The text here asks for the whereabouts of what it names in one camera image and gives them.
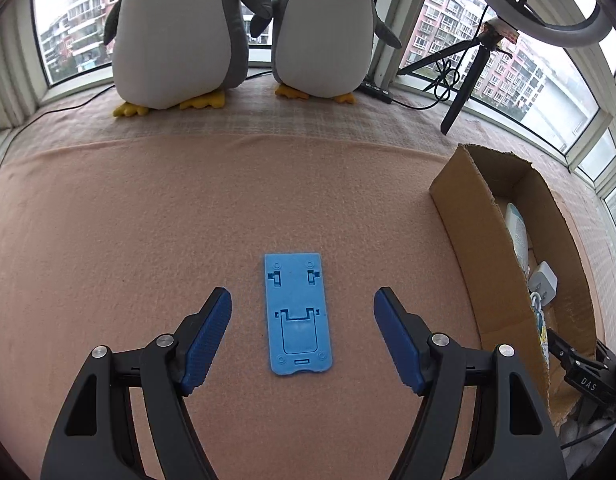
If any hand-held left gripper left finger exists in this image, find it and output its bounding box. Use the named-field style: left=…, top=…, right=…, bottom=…
left=40, top=287, right=233, bottom=480

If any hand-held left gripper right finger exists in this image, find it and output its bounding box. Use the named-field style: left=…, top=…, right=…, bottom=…
left=373, top=287, right=569, bottom=480

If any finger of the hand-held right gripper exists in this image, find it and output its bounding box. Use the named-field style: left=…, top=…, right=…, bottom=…
left=547, top=328, right=579, bottom=369

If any patterned lighter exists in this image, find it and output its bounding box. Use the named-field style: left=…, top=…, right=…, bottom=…
left=536, top=311, right=550, bottom=361

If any white wall charger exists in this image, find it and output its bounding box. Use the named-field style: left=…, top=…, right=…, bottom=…
left=530, top=261, right=559, bottom=306

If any blue phone stand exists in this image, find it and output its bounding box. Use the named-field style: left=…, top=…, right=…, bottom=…
left=264, top=252, right=333, bottom=376

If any cardboard box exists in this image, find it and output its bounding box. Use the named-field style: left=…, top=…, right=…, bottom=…
left=429, top=143, right=596, bottom=423

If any white and blue lotion tube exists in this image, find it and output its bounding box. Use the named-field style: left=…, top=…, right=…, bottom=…
left=504, top=202, right=532, bottom=276

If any person's right hand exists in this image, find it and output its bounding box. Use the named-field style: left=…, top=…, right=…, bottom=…
left=560, top=410, right=616, bottom=449

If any checkered mat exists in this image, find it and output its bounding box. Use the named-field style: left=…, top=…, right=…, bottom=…
left=0, top=72, right=606, bottom=221

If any black inline remote control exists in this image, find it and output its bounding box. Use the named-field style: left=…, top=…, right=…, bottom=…
left=358, top=80, right=394, bottom=106

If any black tripod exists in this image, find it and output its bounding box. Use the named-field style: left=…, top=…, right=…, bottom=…
left=398, top=17, right=519, bottom=136

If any large penguin plush toy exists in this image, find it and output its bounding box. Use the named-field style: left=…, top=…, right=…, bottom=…
left=104, top=0, right=273, bottom=119

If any small penguin plush toy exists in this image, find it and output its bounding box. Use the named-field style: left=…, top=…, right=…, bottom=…
left=250, top=0, right=403, bottom=105

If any black ring light cable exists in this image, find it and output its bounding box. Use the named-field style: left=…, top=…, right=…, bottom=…
left=392, top=57, right=461, bottom=110

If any long black cable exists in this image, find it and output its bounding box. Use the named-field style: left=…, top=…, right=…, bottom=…
left=0, top=71, right=271, bottom=161

